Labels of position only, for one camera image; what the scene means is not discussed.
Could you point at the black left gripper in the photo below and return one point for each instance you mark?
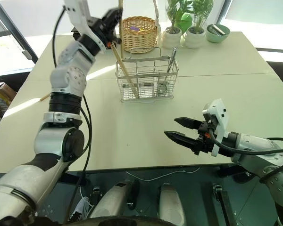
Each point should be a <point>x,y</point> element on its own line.
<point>106,24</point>

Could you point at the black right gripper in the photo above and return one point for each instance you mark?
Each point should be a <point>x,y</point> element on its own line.
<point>204,141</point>

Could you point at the wooden chopstick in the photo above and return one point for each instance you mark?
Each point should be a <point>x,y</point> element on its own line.
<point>120,35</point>
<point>44,97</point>
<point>123,67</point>

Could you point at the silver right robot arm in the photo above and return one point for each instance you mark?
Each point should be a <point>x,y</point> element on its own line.
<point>257,150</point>

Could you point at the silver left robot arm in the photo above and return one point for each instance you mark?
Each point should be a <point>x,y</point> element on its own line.
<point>68,70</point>

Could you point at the metal spoon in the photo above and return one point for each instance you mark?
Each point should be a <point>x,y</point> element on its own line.
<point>171,61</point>

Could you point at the purple item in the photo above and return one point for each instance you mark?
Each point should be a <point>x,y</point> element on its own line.
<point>134,28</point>

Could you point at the yellow item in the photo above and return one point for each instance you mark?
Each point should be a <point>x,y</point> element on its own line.
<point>141,30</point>

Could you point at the white ribbed plant pot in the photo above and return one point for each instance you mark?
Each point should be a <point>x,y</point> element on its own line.
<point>171,38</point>
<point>194,38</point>

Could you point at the broad-leaf green plant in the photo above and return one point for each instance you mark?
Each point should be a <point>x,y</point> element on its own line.
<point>175,9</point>

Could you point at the bright green plastic object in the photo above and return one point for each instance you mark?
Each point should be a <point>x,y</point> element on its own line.
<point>184,21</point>

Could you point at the grey rounded shape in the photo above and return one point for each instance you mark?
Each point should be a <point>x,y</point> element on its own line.
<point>171,202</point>
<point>113,200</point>

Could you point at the fine-leaf green plant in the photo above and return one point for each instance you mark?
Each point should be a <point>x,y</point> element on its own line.
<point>201,9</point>

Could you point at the metal item in bowl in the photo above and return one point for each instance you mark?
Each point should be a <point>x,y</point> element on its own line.
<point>217,29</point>

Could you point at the pale green bowl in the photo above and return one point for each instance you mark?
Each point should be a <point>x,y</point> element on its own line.
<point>217,36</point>

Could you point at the cardboard box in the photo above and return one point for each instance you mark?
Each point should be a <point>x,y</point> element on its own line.
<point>0,94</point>

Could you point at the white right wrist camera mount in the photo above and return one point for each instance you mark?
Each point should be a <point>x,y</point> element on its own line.
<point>218,113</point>

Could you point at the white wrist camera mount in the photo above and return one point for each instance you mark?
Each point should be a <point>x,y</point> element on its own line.
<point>79,16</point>
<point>218,113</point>

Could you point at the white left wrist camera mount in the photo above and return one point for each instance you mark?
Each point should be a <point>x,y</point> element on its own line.
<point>79,16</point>

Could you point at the black metal bracket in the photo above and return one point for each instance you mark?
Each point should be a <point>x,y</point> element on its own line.
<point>222,202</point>

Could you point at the dark window frame bar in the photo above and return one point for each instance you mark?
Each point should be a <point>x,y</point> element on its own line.
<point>11,28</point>

